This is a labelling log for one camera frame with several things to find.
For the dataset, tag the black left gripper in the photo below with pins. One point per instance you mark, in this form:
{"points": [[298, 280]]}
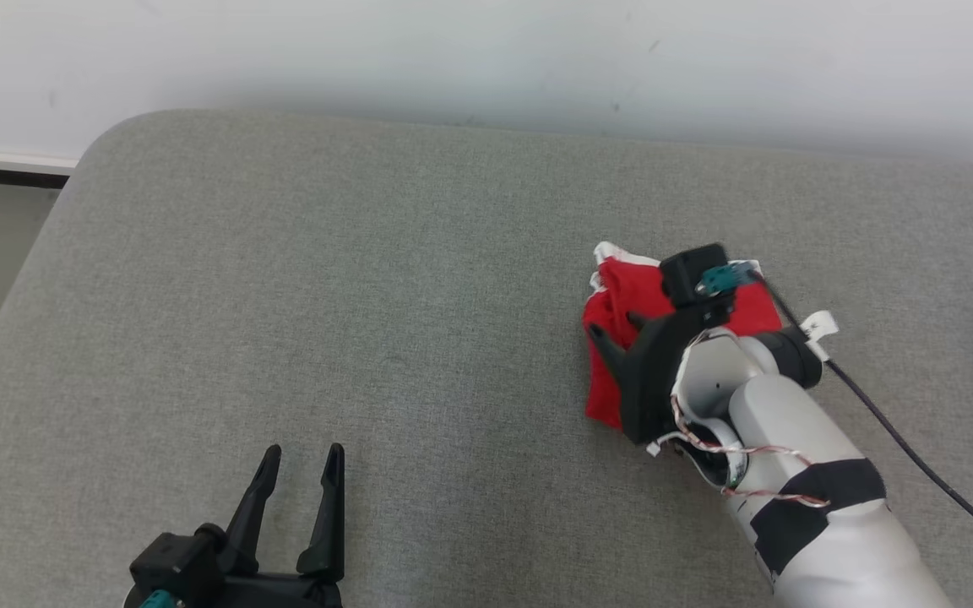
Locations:
{"points": [[284, 593]]}

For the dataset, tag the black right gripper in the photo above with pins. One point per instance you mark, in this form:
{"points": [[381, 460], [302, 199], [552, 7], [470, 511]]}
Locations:
{"points": [[655, 371]]}

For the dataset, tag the red shorts with white trim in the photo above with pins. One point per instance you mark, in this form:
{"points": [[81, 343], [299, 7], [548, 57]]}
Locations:
{"points": [[622, 291]]}

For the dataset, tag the grey fabric sofa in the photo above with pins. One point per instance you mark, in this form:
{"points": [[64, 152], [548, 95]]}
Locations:
{"points": [[368, 295]]}

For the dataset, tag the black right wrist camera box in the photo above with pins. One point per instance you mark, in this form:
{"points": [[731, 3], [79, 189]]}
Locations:
{"points": [[689, 274]]}

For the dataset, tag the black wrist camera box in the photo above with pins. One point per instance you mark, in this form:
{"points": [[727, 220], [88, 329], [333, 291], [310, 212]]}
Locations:
{"points": [[174, 561], [689, 274]]}

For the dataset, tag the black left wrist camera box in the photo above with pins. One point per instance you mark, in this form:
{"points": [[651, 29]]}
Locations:
{"points": [[174, 561]]}

